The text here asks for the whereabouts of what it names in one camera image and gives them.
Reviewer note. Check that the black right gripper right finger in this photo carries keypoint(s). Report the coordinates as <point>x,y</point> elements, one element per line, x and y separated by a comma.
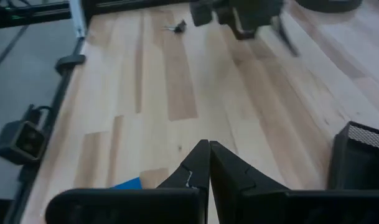
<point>270,207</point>

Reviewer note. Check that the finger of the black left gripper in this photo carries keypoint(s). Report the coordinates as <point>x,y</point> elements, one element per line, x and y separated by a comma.
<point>243,35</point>
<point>284,35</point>

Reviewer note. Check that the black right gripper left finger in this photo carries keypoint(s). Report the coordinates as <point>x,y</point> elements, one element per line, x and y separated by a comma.
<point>130,207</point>

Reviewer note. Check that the blue eraser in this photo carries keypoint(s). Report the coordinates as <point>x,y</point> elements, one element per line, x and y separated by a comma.
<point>130,184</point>

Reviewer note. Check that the black mesh desk organizer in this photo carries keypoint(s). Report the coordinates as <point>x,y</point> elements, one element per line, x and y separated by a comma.
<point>348,161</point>

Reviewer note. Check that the black binder clip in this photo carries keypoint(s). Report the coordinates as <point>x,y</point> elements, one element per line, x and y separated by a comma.
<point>180,28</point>

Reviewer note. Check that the black table-level camera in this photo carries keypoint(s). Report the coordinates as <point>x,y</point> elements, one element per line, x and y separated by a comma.
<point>21,143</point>

